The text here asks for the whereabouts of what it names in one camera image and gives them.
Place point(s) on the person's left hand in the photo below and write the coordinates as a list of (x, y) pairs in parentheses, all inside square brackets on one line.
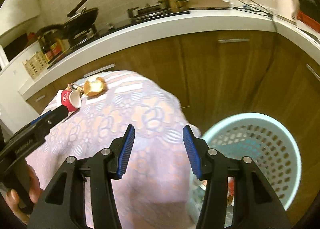
[(19, 195)]

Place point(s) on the light blue laundry basket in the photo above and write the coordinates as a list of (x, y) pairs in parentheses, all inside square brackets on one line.
[(267, 142)]

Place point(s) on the fried dough bread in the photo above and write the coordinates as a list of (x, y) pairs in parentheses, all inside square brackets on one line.
[(94, 88)]

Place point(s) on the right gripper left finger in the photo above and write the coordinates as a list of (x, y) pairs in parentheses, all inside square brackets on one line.
[(62, 204)]

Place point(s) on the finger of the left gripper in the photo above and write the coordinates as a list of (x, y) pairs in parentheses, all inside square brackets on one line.
[(53, 117), (40, 118)]

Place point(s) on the black gas stove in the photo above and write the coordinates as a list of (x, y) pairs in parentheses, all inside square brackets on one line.
[(136, 15)]

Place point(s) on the black wok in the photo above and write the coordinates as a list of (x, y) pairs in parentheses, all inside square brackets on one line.
[(78, 21)]

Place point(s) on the dark sauce bottles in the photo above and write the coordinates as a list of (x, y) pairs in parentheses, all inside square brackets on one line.
[(51, 46)]

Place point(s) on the red and white paper cup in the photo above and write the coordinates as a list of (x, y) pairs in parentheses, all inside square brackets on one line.
[(71, 100)]

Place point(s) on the patterned orange tablecloth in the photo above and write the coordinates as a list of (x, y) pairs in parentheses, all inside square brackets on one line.
[(153, 192)]

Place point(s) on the red container on sill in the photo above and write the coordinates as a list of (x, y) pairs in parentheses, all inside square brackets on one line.
[(308, 21)]

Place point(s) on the white electric kettle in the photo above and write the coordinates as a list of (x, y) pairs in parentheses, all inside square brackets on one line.
[(288, 10)]

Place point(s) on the woven yellow basket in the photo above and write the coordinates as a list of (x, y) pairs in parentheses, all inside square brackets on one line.
[(36, 64)]

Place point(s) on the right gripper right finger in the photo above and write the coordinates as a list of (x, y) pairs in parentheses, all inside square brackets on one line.
[(256, 204)]

